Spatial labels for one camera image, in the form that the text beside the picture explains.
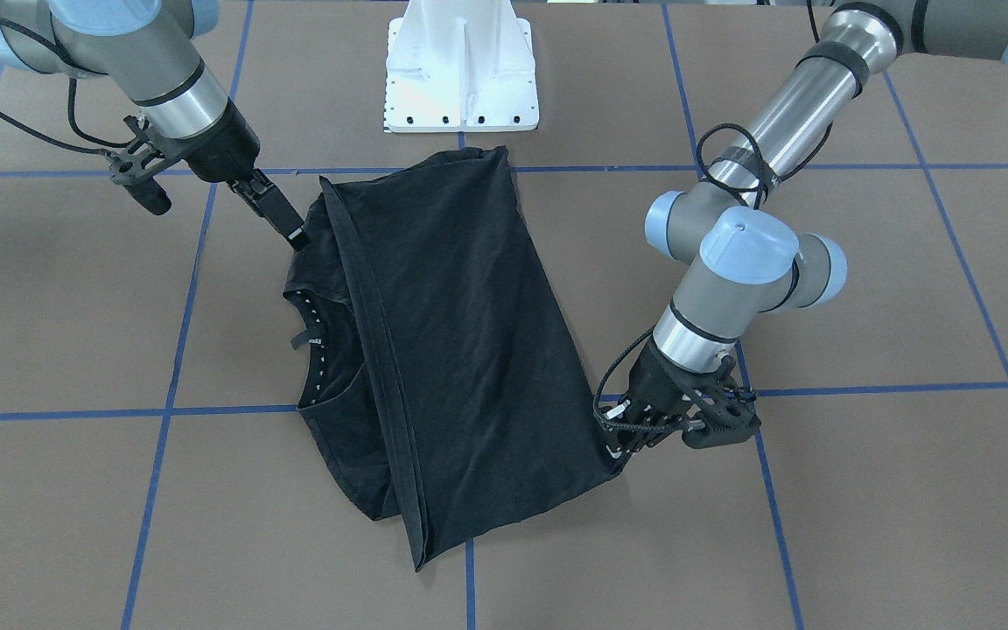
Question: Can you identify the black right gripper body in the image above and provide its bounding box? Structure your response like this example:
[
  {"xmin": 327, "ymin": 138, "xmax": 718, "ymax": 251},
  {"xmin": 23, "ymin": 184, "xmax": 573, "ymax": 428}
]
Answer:
[{"xmin": 183, "ymin": 103, "xmax": 261, "ymax": 185}]

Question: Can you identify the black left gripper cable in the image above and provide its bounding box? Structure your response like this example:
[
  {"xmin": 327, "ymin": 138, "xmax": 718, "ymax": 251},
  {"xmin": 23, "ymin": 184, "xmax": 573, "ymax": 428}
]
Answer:
[{"xmin": 591, "ymin": 0, "xmax": 837, "ymax": 438}]

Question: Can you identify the white pedestal column with base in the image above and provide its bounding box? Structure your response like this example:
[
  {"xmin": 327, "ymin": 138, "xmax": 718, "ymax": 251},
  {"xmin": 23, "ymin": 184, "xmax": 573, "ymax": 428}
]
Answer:
[{"xmin": 383, "ymin": 1, "xmax": 540, "ymax": 133}]

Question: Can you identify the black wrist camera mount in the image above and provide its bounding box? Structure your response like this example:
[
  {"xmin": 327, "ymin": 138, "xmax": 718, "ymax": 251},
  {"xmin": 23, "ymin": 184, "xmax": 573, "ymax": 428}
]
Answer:
[
  {"xmin": 680, "ymin": 355, "xmax": 761, "ymax": 448},
  {"xmin": 105, "ymin": 115, "xmax": 180, "ymax": 216}
]

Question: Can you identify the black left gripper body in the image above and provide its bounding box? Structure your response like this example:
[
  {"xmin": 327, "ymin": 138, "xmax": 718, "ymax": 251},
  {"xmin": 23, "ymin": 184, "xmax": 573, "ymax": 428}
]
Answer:
[{"xmin": 621, "ymin": 338, "xmax": 705, "ymax": 438}]

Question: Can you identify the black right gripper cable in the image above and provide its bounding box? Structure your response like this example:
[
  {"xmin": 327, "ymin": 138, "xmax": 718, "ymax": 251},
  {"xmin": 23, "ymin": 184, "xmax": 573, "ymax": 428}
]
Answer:
[{"xmin": 0, "ymin": 0, "xmax": 133, "ymax": 158}]

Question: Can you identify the black graphic t-shirt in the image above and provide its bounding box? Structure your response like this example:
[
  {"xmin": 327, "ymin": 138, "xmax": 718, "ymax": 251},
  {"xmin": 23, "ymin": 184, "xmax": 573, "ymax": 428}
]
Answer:
[{"xmin": 283, "ymin": 146, "xmax": 620, "ymax": 571}]

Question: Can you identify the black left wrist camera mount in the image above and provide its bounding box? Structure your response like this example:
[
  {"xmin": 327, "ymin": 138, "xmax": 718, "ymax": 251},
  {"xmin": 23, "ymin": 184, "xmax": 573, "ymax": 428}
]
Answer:
[{"xmin": 680, "ymin": 355, "xmax": 761, "ymax": 448}]

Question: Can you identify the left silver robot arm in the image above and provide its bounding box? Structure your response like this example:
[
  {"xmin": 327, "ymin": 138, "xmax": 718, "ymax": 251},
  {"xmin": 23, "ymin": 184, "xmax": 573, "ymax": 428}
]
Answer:
[{"xmin": 593, "ymin": 1, "xmax": 1008, "ymax": 466}]

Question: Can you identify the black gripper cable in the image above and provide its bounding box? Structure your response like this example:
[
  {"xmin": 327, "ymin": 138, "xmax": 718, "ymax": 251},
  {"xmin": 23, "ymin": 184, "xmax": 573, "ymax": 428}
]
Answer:
[
  {"xmin": 591, "ymin": 0, "xmax": 837, "ymax": 438},
  {"xmin": 0, "ymin": 0, "xmax": 133, "ymax": 158}
]

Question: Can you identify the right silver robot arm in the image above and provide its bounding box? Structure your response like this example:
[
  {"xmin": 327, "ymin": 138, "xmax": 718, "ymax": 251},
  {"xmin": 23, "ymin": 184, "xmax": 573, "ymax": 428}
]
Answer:
[{"xmin": 0, "ymin": 1, "xmax": 308, "ymax": 250}]

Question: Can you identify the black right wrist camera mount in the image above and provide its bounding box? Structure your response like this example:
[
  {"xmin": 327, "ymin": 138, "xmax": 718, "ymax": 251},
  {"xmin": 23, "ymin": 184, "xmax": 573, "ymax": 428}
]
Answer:
[{"xmin": 105, "ymin": 115, "xmax": 180, "ymax": 216}]

